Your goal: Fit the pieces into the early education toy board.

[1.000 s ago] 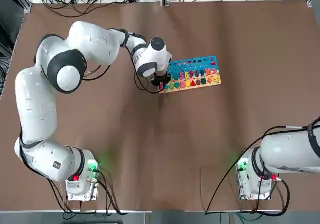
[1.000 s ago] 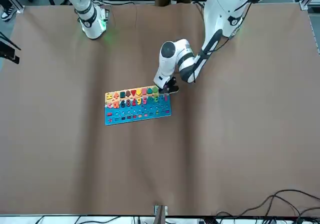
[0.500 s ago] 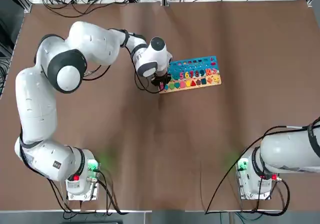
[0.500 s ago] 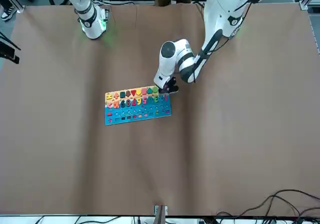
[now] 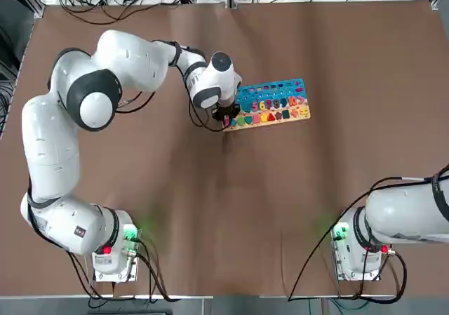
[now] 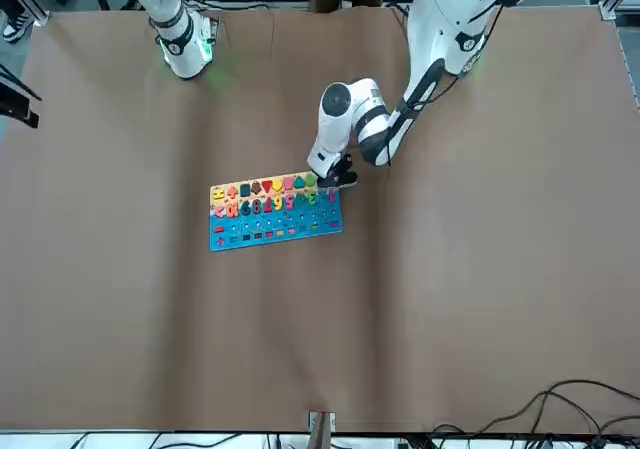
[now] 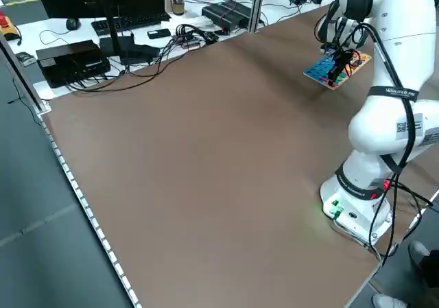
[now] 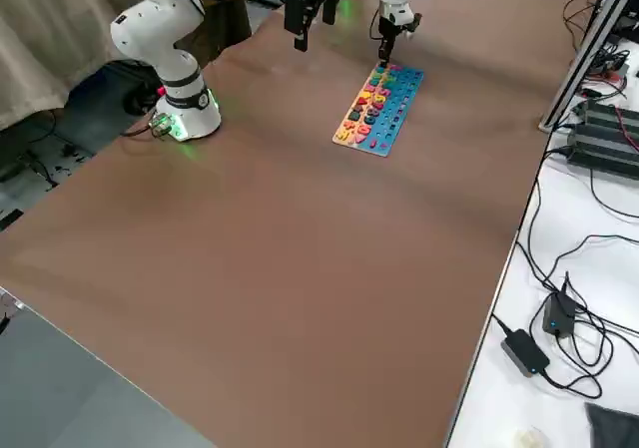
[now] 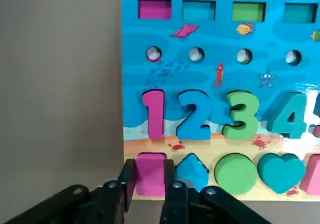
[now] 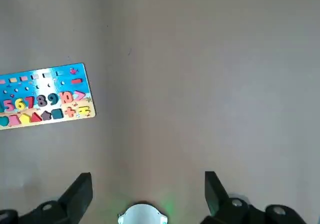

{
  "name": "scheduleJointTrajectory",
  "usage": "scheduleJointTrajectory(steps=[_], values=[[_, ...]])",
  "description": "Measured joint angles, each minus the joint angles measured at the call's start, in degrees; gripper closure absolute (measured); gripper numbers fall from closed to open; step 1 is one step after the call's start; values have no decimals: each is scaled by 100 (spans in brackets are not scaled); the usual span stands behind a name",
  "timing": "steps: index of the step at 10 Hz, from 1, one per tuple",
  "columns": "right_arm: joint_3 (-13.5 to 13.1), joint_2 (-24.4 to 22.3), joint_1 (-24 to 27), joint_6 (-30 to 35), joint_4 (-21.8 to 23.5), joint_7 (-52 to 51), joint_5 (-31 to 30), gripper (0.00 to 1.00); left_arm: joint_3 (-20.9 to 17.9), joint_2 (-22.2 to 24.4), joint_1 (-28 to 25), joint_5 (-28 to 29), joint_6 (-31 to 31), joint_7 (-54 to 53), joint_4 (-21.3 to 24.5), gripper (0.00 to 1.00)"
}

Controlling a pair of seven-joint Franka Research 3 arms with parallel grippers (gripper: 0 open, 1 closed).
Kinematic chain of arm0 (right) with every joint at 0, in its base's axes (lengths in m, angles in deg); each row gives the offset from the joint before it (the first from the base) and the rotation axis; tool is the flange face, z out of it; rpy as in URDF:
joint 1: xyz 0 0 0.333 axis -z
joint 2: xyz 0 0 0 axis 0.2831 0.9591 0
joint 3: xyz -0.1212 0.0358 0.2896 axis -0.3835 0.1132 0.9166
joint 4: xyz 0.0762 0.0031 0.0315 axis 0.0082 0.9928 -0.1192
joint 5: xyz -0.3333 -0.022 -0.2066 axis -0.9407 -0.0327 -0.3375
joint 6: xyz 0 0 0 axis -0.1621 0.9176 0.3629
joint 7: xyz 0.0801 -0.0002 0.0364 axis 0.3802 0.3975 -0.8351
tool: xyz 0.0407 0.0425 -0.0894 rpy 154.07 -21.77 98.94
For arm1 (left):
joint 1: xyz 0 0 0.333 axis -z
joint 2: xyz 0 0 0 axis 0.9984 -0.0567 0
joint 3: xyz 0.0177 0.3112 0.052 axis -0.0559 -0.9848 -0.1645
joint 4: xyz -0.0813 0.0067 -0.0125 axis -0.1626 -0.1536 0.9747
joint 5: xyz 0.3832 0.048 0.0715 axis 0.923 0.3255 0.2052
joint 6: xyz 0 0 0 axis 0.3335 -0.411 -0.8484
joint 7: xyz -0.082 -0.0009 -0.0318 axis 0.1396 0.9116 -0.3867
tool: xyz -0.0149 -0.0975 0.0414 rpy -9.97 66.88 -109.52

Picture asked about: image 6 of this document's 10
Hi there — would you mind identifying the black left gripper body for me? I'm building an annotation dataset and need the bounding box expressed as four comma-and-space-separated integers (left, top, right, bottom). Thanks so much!
327, 152, 355, 178

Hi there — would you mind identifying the colourful wooden toy board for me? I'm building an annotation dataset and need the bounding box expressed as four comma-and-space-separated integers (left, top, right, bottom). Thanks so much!
208, 170, 347, 253

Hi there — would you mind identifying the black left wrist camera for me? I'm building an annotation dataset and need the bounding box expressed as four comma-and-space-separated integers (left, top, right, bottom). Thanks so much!
317, 168, 360, 191

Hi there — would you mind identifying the black cable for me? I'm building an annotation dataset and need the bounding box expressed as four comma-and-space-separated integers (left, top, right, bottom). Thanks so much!
429, 378, 640, 449

